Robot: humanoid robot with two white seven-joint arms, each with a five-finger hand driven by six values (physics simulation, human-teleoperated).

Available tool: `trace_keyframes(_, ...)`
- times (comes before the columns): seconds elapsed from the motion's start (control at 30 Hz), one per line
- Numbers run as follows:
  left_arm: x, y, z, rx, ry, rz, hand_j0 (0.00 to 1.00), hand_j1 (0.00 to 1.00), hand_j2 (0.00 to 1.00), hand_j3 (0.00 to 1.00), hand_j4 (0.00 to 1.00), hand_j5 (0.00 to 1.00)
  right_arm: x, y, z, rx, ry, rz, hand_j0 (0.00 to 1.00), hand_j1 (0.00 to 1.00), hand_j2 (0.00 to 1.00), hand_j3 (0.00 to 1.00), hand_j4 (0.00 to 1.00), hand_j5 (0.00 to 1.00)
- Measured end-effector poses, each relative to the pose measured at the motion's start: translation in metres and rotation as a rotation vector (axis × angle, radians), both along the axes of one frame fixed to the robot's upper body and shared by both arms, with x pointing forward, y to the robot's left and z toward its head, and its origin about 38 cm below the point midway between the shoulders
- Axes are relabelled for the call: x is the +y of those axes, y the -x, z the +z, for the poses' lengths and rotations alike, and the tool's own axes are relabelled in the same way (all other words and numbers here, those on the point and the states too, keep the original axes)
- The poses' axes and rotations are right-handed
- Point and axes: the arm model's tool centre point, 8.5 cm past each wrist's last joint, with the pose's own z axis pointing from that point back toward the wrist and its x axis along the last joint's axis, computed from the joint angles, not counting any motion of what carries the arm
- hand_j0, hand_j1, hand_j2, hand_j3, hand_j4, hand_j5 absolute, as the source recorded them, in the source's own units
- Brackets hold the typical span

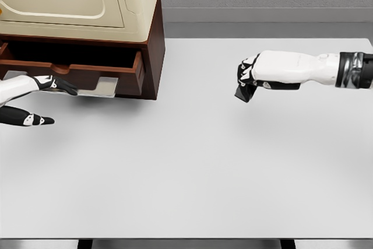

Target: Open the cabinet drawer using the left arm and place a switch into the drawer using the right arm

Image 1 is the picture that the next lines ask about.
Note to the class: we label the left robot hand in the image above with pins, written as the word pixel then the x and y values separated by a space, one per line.
pixel 17 85

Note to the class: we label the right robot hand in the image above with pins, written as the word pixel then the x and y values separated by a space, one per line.
pixel 277 65

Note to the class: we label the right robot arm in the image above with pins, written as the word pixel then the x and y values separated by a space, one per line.
pixel 349 69

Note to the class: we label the brown wooden cabinet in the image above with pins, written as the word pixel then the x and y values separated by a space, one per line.
pixel 156 56

